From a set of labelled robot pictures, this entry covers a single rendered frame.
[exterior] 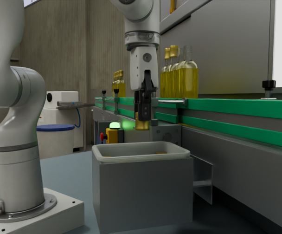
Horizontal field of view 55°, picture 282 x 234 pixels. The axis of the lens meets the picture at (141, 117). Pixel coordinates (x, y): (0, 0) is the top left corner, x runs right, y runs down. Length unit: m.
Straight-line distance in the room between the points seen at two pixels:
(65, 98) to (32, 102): 4.59
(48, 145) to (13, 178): 3.10
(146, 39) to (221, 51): 0.42
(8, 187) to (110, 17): 5.45
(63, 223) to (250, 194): 0.52
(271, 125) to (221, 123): 0.16
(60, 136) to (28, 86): 3.07
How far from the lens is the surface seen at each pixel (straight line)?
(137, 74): 0.62
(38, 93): 0.88
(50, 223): 0.84
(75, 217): 0.88
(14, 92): 0.80
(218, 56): 1.01
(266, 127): 0.56
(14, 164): 0.83
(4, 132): 0.83
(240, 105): 0.62
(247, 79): 0.87
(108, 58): 5.99
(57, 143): 3.91
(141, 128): 0.65
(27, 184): 0.85
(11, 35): 0.83
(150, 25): 0.65
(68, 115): 5.55
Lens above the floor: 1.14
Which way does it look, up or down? 4 degrees down
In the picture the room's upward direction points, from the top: straight up
